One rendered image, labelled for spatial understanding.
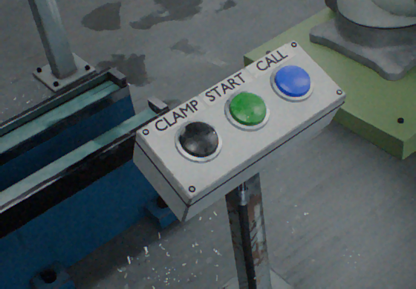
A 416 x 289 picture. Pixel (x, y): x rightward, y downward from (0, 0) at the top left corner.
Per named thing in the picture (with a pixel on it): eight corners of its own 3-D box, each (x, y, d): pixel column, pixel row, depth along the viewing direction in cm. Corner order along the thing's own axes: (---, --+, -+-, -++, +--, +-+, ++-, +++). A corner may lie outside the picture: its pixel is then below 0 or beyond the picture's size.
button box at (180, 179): (181, 226, 52) (191, 198, 48) (129, 160, 55) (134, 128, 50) (330, 124, 60) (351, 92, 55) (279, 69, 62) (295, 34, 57)
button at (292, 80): (287, 111, 55) (293, 99, 53) (264, 85, 56) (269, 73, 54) (313, 94, 56) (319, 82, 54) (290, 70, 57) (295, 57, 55)
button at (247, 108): (242, 140, 53) (247, 128, 51) (218, 113, 53) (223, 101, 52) (270, 122, 54) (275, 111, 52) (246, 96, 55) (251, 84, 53)
